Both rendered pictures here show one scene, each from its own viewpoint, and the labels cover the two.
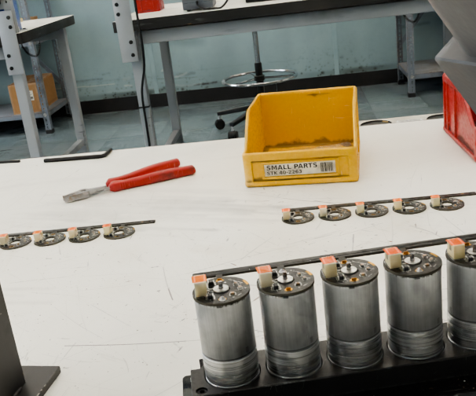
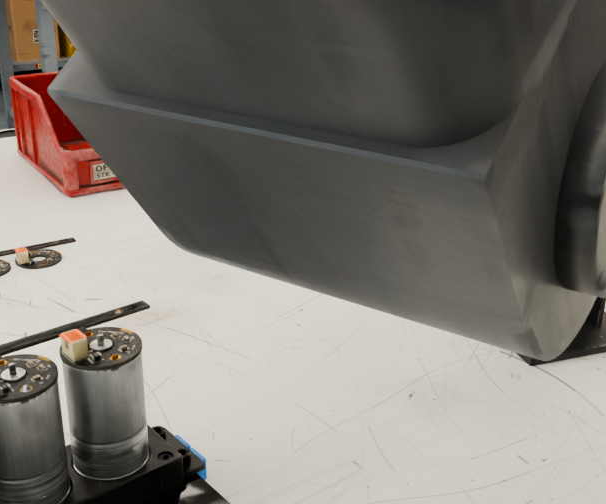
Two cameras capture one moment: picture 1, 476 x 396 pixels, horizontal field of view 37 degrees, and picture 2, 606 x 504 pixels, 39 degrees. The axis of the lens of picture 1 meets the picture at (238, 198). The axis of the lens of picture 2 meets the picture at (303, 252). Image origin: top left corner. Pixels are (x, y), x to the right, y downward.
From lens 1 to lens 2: 0.06 m
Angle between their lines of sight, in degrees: 35
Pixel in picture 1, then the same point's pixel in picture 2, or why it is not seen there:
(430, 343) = (52, 488)
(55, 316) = not seen: outside the picture
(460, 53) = (94, 85)
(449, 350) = (80, 488)
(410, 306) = (18, 444)
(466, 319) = (98, 441)
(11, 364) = not seen: outside the picture
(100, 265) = not seen: outside the picture
